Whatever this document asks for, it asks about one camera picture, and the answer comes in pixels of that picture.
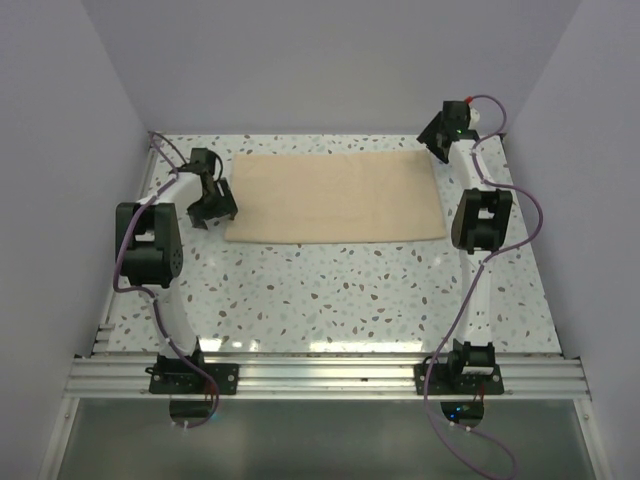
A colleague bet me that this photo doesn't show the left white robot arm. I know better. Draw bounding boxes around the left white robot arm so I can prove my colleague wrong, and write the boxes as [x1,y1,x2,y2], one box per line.
[112,172,238,393]

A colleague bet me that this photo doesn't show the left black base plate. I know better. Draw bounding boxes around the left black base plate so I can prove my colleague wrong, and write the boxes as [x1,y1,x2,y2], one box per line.
[145,356,240,395]

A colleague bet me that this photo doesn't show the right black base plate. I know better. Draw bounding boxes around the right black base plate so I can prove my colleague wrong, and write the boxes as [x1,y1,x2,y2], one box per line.
[427,363,505,396]

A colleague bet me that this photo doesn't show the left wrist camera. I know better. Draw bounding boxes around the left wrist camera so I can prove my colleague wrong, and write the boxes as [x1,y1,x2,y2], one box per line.
[189,148,222,176]

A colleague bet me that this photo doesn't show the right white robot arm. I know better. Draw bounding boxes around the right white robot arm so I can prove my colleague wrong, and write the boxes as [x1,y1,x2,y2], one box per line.
[418,101,513,395]

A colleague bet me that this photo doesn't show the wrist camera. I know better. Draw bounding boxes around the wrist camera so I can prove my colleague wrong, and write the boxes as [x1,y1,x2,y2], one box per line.
[189,148,222,176]
[441,100,480,131]

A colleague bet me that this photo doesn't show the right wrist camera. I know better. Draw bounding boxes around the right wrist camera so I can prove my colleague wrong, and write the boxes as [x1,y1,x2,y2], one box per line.
[441,100,480,131]

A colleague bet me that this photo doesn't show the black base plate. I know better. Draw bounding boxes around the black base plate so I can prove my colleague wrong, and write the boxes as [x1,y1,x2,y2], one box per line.
[145,356,240,395]
[427,363,505,396]

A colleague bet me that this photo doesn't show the beige cloth wrap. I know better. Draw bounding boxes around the beige cloth wrap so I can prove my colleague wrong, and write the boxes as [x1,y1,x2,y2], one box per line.
[225,150,446,244]

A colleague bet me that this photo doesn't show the aluminium rail frame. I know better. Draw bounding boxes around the aluminium rail frame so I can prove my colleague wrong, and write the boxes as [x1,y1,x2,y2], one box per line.
[63,354,591,400]

